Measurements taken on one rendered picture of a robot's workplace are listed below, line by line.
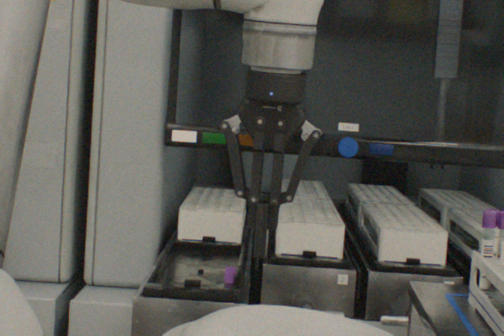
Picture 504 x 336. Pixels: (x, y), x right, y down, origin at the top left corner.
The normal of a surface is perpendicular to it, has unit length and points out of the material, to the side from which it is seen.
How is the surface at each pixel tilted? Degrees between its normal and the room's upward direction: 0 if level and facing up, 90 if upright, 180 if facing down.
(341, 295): 90
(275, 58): 95
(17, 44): 80
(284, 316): 6
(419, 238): 90
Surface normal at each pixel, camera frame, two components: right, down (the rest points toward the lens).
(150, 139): -0.02, 0.07
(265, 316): 0.22, -0.97
